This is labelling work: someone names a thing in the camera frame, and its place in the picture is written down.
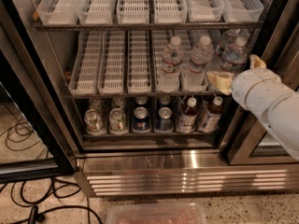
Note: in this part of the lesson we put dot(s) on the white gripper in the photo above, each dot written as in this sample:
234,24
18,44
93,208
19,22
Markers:
249,87

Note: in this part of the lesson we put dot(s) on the water bottle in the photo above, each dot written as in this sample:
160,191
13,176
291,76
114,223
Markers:
234,56
227,38
172,58
199,58

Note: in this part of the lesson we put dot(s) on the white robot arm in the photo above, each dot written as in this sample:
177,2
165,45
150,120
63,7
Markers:
261,91

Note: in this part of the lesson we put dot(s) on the middle shelf tray six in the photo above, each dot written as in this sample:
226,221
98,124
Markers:
214,63

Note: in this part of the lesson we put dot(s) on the shelf tray six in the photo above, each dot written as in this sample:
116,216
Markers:
214,63
242,10

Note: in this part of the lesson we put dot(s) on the middle shelf tray five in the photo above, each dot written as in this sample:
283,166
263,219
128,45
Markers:
188,41

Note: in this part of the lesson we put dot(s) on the shelf tray five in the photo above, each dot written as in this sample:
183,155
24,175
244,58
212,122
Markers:
188,41
204,10

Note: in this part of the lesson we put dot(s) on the right tea bottle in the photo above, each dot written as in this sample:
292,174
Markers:
211,115

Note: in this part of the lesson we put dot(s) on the tea bottle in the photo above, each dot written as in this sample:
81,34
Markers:
211,115
187,115

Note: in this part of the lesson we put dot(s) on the top shelf tray six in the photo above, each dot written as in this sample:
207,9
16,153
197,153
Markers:
242,10

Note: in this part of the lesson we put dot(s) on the left tea bottle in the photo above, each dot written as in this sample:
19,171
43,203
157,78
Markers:
187,115

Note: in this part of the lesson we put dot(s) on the top shelf tray five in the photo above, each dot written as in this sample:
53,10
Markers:
204,10

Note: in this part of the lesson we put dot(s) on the middle shelf tray four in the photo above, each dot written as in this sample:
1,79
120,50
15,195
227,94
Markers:
159,40

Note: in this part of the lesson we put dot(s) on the shelf tray four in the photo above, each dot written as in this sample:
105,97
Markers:
169,11
159,40

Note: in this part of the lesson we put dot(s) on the top shelf tray four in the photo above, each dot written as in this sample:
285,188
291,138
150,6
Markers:
169,11

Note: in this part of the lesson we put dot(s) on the middle shelf tray three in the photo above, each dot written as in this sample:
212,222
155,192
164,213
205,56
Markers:
138,74

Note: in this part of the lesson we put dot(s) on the shelf tray three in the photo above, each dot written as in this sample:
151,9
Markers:
138,74
133,11

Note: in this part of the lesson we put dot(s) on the stainless steel fridge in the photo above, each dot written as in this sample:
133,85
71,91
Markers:
231,158

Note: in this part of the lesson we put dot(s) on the top shelf tray three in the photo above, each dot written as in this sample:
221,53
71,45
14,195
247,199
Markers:
133,11

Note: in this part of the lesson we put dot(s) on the middle shelf tray two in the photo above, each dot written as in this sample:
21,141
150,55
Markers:
111,78

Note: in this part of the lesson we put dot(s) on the shelf tray two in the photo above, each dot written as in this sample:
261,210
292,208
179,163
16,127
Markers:
111,78
96,12

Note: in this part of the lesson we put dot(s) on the middle shelf tray one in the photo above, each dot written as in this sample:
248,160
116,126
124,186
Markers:
85,71

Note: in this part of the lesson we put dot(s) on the shelf tray one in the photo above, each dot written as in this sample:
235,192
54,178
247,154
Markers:
58,12
85,71

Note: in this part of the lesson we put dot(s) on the top shelf tray two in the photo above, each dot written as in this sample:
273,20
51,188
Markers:
96,12

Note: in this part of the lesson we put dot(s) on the top shelf tray one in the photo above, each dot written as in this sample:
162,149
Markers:
58,12

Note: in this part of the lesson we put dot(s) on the open fridge door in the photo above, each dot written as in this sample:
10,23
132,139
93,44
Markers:
34,91

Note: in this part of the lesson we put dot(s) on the rear right blue soda can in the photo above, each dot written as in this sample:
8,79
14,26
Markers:
164,101

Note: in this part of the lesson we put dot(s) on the blue soda can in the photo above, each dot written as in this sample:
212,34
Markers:
164,122
142,101
164,101
141,122

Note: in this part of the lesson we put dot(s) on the front right blue soda can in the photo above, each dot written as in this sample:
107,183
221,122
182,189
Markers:
164,122

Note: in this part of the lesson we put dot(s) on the rear left blue soda can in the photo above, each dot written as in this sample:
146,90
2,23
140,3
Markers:
142,101

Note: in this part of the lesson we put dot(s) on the front left blue soda can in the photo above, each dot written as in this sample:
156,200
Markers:
141,122

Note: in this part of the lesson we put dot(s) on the silver can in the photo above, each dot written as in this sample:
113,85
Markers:
117,122
97,103
94,123
118,102

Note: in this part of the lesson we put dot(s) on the rear left silver can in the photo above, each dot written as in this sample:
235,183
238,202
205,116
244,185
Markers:
97,103

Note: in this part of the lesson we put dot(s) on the front left silver can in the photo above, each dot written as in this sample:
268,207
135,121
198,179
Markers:
94,123

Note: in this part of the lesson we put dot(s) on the clear plastic container on floor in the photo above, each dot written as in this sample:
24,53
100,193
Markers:
157,213

